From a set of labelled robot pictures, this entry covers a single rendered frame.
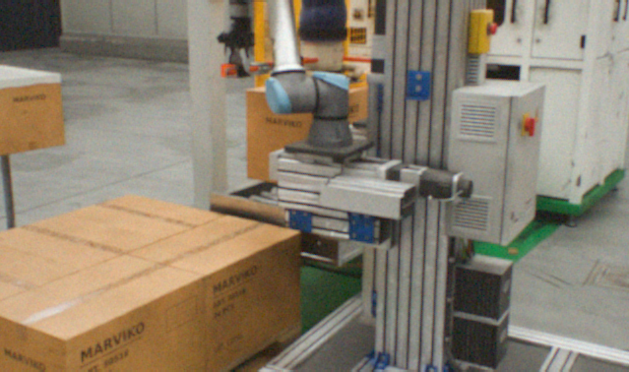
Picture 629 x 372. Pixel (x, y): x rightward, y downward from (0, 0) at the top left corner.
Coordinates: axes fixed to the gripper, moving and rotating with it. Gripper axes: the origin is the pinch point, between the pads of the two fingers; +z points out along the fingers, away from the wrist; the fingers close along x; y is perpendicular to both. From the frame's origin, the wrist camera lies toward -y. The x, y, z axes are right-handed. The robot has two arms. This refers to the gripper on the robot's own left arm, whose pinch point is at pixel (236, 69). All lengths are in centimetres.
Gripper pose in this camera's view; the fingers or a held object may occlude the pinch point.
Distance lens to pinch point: 305.1
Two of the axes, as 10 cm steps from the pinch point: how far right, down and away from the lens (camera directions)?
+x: -8.2, -1.5, 5.5
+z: -0.1, 9.7, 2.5
